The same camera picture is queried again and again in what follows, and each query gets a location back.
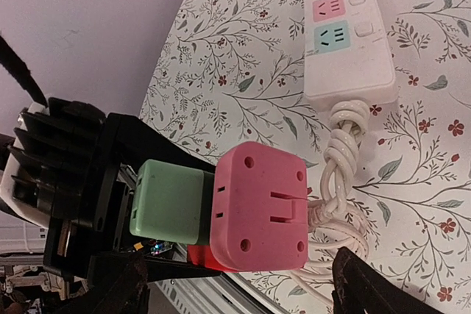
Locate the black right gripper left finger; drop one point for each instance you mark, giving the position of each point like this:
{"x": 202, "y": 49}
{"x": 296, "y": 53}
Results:
{"x": 118, "y": 278}

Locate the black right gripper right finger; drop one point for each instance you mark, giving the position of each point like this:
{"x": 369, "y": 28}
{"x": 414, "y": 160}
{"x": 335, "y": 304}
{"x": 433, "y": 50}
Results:
{"x": 358, "y": 288}

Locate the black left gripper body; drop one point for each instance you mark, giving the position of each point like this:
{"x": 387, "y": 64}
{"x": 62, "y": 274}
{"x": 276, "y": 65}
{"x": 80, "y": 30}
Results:
{"x": 110, "y": 200}

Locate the red cube socket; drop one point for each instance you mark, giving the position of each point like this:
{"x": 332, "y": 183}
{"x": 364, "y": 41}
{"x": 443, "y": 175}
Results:
{"x": 202, "y": 255}

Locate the green plug adapter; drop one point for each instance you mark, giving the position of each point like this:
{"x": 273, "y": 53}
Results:
{"x": 172, "y": 203}

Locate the pink plug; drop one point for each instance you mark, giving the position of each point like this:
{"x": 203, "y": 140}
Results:
{"x": 259, "y": 216}

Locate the white multicolour power strip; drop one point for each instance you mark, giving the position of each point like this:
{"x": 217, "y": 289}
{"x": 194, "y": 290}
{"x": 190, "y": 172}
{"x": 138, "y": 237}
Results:
{"x": 347, "y": 54}

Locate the floral patterned table mat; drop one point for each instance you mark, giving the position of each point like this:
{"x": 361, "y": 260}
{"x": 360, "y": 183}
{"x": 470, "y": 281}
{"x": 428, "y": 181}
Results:
{"x": 231, "y": 70}

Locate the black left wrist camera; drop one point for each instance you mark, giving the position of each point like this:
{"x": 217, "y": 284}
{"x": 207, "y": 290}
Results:
{"x": 50, "y": 159}

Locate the aluminium front rail frame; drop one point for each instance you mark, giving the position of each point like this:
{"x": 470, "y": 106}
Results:
{"x": 189, "y": 288}

